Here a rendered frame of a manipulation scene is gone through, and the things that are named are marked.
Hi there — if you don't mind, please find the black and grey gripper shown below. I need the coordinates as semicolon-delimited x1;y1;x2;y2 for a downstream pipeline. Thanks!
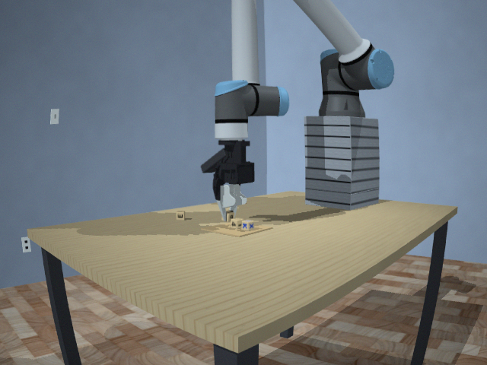
213;140;254;221

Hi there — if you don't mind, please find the tan mat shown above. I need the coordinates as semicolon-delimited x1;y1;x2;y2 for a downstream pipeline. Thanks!
201;222;272;237

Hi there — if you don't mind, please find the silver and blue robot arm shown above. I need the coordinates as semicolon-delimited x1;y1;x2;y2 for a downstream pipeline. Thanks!
215;0;394;141

